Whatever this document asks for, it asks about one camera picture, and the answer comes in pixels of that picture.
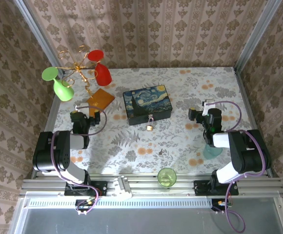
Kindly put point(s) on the white plastic mount bracket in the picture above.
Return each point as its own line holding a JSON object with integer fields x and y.
{"x": 123, "y": 189}

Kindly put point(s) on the small brass padlock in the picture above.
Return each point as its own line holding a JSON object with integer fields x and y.
{"x": 149, "y": 127}

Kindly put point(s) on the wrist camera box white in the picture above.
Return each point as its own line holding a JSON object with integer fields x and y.
{"x": 82, "y": 106}
{"x": 208, "y": 104}

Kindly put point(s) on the teal transparent glass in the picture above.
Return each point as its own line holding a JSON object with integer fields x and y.
{"x": 212, "y": 153}

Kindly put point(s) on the black connector board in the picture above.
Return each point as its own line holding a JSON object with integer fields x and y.
{"x": 219, "y": 203}
{"x": 84, "y": 204}

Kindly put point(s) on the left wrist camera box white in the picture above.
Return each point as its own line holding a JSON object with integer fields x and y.
{"x": 82, "y": 106}

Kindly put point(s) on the green plastic wine glass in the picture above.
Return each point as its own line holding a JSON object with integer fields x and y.
{"x": 63, "y": 91}

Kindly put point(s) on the aluminium frame post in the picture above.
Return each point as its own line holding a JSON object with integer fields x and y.
{"x": 256, "y": 36}
{"x": 37, "y": 36}

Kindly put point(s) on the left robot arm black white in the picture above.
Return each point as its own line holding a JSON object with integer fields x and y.
{"x": 51, "y": 153}

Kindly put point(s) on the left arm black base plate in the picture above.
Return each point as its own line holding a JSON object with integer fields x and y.
{"x": 100, "y": 189}

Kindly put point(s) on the aluminium side frame rail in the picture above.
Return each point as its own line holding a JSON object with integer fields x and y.
{"x": 250, "y": 109}
{"x": 50, "y": 114}

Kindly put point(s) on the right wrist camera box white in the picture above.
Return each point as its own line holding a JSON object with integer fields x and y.
{"x": 208, "y": 104}

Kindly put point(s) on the starry night painted box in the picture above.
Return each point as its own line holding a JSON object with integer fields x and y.
{"x": 146, "y": 102}

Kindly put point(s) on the aluminium front frame rail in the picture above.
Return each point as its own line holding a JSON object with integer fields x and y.
{"x": 146, "y": 186}

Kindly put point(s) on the green transparent plastic cup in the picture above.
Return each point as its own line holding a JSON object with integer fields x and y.
{"x": 166, "y": 179}

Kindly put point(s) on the red plastic wine glass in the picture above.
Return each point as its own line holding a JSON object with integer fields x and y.
{"x": 103, "y": 74}

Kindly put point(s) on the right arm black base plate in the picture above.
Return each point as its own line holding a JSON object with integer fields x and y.
{"x": 201, "y": 187}

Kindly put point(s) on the grey metal sheet panel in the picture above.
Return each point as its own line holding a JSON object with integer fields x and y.
{"x": 144, "y": 221}

